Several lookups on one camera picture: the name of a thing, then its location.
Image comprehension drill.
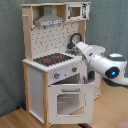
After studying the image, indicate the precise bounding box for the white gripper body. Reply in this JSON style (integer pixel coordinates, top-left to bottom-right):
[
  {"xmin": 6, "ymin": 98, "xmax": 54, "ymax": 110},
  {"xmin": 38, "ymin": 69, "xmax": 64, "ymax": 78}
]
[{"xmin": 76, "ymin": 42, "xmax": 99, "ymax": 67}]

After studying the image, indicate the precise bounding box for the white toy microwave door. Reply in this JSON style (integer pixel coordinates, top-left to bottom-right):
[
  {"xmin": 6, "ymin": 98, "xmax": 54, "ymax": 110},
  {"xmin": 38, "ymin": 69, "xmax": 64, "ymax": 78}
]
[{"xmin": 67, "ymin": 3, "xmax": 90, "ymax": 21}]

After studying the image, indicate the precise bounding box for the white toy oven door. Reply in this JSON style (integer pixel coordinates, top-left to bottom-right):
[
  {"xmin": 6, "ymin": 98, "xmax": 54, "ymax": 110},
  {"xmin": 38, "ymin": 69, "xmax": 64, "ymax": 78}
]
[{"xmin": 49, "ymin": 83, "xmax": 94, "ymax": 124}]

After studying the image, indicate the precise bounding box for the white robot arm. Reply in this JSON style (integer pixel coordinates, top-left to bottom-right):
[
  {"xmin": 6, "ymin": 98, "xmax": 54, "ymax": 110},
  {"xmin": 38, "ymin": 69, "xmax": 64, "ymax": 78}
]
[{"xmin": 76, "ymin": 42, "xmax": 128, "ymax": 87}]

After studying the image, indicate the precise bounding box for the wooden toy kitchen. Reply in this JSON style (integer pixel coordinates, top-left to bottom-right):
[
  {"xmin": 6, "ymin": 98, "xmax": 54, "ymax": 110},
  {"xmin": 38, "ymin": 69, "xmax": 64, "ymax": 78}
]
[{"xmin": 19, "ymin": 1, "xmax": 107, "ymax": 128}]

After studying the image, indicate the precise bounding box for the grey toy sink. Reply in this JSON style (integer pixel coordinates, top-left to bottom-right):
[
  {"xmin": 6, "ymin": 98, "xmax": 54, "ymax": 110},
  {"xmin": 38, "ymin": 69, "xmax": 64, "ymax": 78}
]
[{"xmin": 65, "ymin": 49, "xmax": 77, "ymax": 55}]

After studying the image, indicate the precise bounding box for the black toy faucet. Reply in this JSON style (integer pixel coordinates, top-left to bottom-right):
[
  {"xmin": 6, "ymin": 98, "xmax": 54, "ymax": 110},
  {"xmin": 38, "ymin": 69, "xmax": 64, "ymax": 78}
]
[{"xmin": 67, "ymin": 33, "xmax": 82, "ymax": 49}]

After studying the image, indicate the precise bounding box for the white cabinet door with dispenser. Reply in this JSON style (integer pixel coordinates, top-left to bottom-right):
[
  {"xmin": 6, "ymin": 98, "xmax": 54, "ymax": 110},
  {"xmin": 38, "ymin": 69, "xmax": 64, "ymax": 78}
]
[{"xmin": 80, "ymin": 65, "xmax": 101, "ymax": 99}]

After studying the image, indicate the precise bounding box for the left red stove knob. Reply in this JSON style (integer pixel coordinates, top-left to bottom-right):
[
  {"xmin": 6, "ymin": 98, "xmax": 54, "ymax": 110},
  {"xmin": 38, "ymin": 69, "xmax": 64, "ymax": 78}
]
[{"xmin": 54, "ymin": 73, "xmax": 60, "ymax": 79}]

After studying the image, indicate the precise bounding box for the black toy stovetop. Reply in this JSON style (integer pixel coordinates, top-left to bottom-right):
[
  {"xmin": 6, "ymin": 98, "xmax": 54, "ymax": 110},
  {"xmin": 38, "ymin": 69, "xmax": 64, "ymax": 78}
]
[{"xmin": 34, "ymin": 53, "xmax": 71, "ymax": 67}]

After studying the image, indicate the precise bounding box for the grey range hood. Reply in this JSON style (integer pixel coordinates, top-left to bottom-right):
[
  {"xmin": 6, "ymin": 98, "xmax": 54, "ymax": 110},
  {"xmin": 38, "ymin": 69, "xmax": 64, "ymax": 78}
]
[{"xmin": 34, "ymin": 5, "xmax": 64, "ymax": 27}]

